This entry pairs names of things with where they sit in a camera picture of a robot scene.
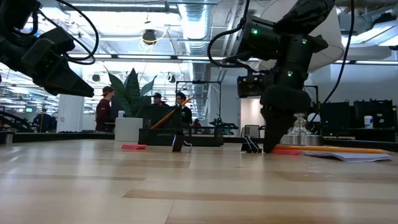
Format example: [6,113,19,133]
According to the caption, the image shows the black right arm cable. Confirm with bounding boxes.
[206,0,253,69]

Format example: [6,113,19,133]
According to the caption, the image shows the green plant in white pot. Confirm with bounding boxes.
[104,67,158,143]

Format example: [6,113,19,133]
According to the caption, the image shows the black binder clip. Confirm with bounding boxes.
[240,134,263,154]
[171,134,193,154]

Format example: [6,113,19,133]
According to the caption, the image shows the pale blue sticky note pad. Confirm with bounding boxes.
[302,151,393,164]

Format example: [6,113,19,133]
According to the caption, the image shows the black robot workstation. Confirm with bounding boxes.
[208,118,239,138]

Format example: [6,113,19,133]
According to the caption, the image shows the white shade table lamp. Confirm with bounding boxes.
[257,0,346,147]

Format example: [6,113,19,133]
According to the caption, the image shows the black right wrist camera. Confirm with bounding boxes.
[237,70,269,98]

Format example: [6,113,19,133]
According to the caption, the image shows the grey office chair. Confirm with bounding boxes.
[241,124,261,139]

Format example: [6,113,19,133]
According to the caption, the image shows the orange pencil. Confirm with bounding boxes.
[150,95,196,130]
[273,144,390,155]

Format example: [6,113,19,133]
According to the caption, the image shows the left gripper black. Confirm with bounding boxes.
[0,26,95,98]

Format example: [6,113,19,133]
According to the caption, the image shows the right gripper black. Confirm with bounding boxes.
[259,66,312,154]

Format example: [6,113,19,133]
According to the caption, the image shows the black cabinets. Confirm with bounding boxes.
[320,98,398,142]

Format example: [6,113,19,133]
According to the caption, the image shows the black mesh desk organizer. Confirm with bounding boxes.
[138,105,225,147]

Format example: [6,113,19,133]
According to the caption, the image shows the black aluminium table frame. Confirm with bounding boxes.
[0,128,398,153]

